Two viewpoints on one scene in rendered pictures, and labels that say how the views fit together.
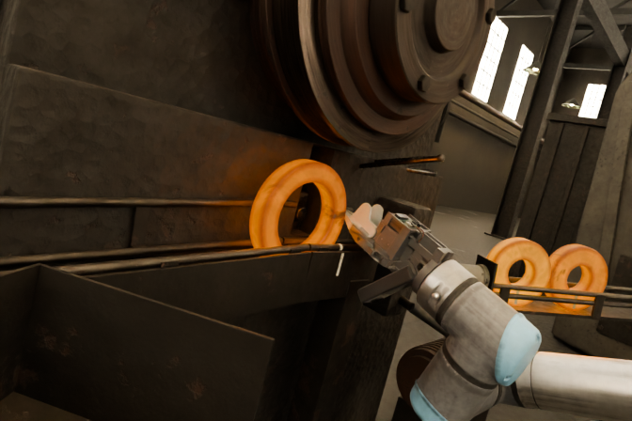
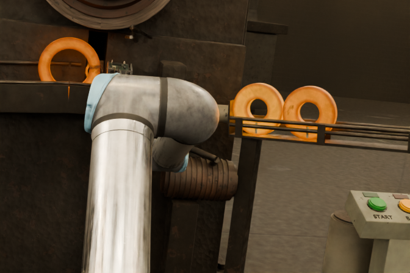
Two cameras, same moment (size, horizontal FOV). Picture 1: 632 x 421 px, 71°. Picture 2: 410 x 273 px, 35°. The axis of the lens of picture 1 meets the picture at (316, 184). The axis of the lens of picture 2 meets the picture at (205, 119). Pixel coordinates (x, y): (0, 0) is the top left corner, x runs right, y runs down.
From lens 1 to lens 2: 1.63 m
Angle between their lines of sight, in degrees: 35
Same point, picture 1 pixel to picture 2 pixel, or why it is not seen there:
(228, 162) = (32, 42)
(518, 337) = not seen: hidden behind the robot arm
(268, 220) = (41, 67)
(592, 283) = (321, 116)
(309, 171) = (63, 42)
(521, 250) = (253, 91)
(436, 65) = not seen: outside the picture
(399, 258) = not seen: hidden behind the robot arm
